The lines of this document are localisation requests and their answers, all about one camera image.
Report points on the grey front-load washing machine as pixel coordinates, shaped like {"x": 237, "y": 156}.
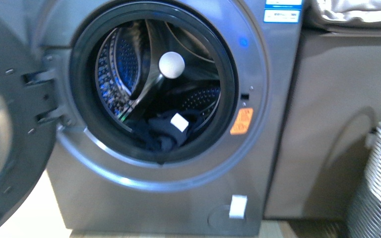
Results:
{"x": 104, "y": 56}

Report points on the dark navy garment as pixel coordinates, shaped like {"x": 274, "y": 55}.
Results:
{"x": 169, "y": 137}

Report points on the beige fabric sofa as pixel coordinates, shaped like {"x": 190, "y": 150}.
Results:
{"x": 333, "y": 107}

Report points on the grey washing machine door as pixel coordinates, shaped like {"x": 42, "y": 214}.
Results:
{"x": 27, "y": 98}

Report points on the blue white energy label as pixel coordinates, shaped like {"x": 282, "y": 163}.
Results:
{"x": 283, "y": 11}

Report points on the white tag on filter cover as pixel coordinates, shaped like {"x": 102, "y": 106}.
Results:
{"x": 238, "y": 206}

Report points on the orange warning sticker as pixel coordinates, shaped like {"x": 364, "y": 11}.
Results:
{"x": 242, "y": 122}

